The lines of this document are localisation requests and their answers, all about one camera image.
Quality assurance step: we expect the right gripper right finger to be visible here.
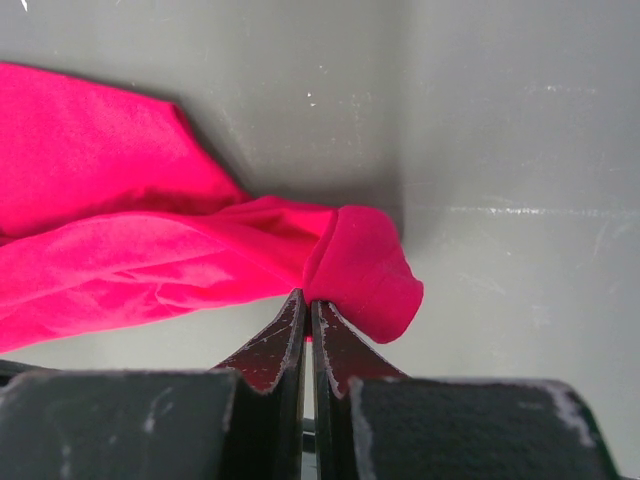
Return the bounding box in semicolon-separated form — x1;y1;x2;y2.
310;301;618;479

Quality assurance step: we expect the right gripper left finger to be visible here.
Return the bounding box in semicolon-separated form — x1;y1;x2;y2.
1;291;306;479

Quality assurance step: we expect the red t shirt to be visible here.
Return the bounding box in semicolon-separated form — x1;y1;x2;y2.
1;64;424;352

